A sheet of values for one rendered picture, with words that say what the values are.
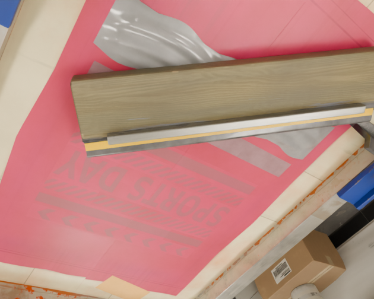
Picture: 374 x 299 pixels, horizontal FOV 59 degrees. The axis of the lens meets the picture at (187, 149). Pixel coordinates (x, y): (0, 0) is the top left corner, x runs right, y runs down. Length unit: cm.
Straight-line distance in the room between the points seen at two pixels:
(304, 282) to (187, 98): 216
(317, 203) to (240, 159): 17
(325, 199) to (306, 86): 24
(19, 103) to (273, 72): 30
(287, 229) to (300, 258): 169
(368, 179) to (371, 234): 199
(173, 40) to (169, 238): 36
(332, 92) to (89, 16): 30
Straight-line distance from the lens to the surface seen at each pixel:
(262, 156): 52
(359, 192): 61
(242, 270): 70
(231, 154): 50
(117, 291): 73
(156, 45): 39
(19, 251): 63
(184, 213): 56
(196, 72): 38
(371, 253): 255
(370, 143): 50
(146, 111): 39
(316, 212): 61
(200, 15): 39
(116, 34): 38
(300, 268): 231
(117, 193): 52
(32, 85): 42
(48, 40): 40
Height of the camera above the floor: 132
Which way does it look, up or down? 51 degrees down
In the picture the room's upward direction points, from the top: 163 degrees clockwise
